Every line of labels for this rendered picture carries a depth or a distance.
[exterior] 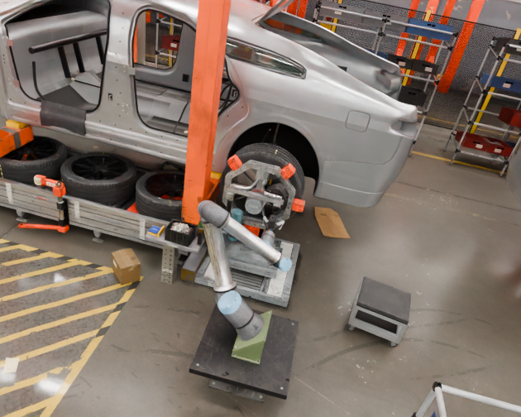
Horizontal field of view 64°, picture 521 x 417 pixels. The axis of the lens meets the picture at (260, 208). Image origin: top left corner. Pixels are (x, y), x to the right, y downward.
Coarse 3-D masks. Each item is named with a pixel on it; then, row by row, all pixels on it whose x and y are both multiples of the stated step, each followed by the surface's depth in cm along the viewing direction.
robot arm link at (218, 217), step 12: (216, 204) 249; (204, 216) 248; (216, 216) 243; (228, 216) 246; (228, 228) 248; (240, 228) 250; (240, 240) 253; (252, 240) 253; (264, 252) 257; (276, 252) 261; (276, 264) 262; (288, 264) 263
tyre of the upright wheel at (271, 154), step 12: (252, 144) 328; (264, 144) 324; (240, 156) 314; (252, 156) 311; (264, 156) 309; (276, 156) 309; (288, 156) 319; (228, 168) 320; (300, 168) 328; (300, 180) 319; (300, 192) 318
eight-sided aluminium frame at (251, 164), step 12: (240, 168) 308; (252, 168) 306; (264, 168) 304; (276, 168) 304; (228, 180) 315; (288, 180) 310; (288, 192) 310; (288, 204) 316; (288, 216) 320; (264, 228) 331
